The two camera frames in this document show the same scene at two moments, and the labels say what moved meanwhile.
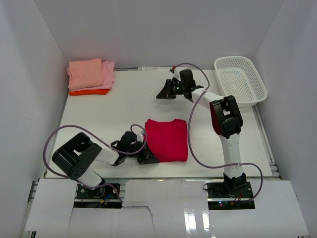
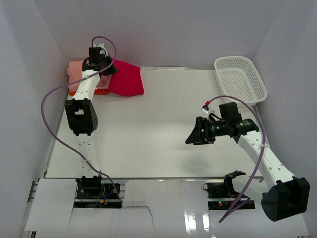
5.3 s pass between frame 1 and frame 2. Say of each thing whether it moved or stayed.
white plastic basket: stayed
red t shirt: moved
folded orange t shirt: stayed
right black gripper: moved
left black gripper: moved
